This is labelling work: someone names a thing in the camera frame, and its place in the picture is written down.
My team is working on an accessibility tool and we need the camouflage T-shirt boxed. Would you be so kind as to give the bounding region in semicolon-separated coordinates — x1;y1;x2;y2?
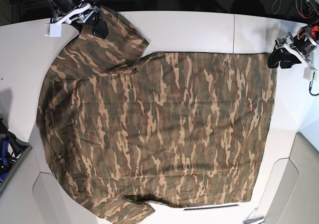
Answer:
36;7;276;224

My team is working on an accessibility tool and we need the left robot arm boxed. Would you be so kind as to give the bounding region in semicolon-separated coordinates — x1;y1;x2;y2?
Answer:
267;0;319;70

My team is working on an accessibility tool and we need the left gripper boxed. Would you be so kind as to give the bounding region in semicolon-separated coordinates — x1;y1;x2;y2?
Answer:
267;32;299;69

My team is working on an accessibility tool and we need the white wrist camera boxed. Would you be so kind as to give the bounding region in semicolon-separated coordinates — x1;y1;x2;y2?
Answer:
303;67;319;81
44;23;62;37

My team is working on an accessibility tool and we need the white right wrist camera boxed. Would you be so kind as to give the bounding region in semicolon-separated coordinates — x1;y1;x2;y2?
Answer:
44;23;62;37

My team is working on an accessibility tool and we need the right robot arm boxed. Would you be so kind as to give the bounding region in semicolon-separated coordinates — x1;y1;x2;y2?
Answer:
45;0;109;39

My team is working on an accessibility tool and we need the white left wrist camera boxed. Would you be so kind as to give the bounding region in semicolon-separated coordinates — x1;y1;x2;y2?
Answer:
303;67;319;81

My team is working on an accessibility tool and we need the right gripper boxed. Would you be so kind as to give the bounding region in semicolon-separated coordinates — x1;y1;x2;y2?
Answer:
65;2;109;39

